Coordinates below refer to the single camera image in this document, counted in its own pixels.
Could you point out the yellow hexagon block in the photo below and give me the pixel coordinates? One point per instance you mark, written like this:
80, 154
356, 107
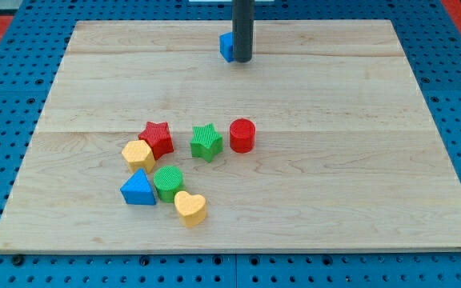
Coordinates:
138, 155

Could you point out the blue triangle block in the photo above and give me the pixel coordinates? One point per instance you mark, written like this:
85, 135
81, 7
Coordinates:
137, 190

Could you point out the red cylinder block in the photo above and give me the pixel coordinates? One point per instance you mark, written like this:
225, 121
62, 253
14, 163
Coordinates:
242, 135

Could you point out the green star block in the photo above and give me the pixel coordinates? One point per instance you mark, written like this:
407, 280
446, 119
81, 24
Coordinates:
206, 142

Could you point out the green cylinder block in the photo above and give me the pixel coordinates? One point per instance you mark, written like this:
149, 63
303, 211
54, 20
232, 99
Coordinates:
168, 181

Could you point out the red star block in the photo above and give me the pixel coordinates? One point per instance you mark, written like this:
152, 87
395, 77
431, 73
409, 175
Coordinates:
158, 138

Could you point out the yellow heart block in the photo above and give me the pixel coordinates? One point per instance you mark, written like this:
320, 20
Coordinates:
191, 208

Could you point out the blue cube block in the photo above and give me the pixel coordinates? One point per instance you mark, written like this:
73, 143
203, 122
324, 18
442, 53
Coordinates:
226, 46

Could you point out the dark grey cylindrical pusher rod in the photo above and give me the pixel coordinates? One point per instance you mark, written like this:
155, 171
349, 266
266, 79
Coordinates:
243, 29

